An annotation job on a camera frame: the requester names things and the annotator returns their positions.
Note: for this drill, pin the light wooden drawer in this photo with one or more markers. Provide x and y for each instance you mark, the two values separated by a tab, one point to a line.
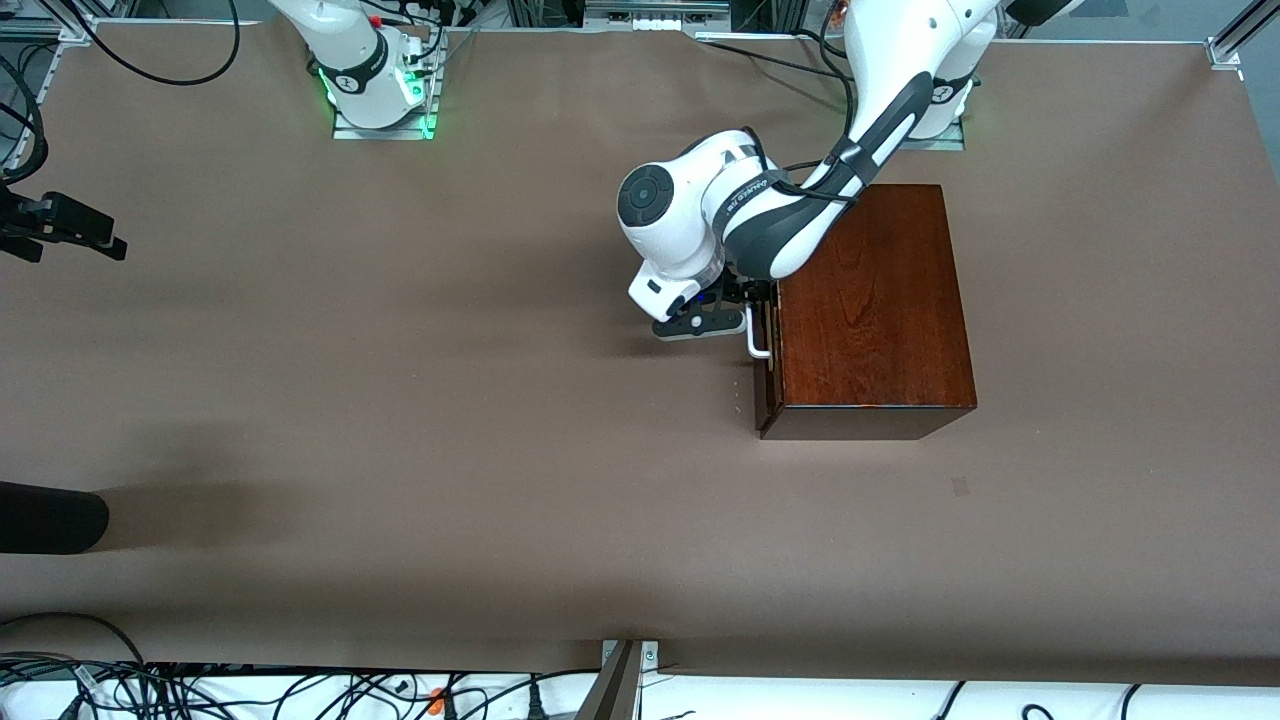
768	400

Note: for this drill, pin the small metal edge bracket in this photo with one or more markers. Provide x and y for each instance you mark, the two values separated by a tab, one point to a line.
650	655

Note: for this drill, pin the grey metal beam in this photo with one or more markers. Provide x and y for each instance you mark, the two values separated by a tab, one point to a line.
612	690

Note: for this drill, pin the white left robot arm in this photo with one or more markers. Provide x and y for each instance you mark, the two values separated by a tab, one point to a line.
670	220

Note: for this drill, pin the black ribbed cylinder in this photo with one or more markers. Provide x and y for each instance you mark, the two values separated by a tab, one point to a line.
50	517

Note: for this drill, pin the brown table cover sheet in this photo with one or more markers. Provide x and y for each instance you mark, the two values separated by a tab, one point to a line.
400	400

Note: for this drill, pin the aluminium frame corner bracket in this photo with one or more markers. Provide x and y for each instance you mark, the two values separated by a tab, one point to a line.
1225	50

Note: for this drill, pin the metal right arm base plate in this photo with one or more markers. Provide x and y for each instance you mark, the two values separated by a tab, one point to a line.
385	132

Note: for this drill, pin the dark red wooden cabinet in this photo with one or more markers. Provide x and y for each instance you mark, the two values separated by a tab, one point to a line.
870	300

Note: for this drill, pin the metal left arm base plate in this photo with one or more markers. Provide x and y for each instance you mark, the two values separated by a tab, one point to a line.
935	145

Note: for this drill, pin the white power strip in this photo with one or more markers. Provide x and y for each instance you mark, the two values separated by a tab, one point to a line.
650	20

